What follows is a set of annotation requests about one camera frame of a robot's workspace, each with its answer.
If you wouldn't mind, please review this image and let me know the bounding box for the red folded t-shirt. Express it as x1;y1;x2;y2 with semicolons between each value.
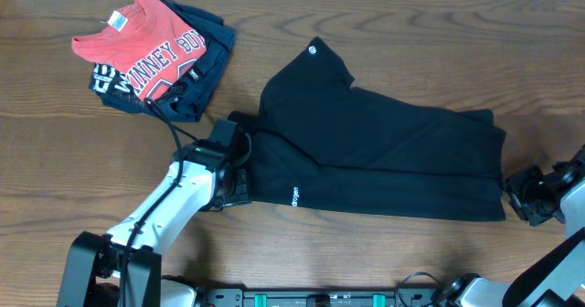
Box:
72;0;207;101

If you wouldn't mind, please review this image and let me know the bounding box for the black cable at base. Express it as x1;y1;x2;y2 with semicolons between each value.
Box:
395;271;443;307

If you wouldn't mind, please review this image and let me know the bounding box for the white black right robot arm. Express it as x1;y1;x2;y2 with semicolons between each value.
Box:
435;149;584;307

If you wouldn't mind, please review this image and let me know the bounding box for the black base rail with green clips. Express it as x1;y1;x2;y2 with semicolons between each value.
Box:
199;288;447;307

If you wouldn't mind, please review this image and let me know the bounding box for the black shirt with white print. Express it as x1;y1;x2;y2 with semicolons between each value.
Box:
89;63;135;98

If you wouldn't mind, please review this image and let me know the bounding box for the black t-shirt with white logo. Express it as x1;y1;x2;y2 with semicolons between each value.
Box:
229;38;505;222

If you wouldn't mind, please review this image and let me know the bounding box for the navy folded shirt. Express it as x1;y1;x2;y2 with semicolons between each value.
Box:
95;0;236;122

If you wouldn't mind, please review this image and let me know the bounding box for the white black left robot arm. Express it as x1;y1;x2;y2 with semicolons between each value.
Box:
58;120;251;306

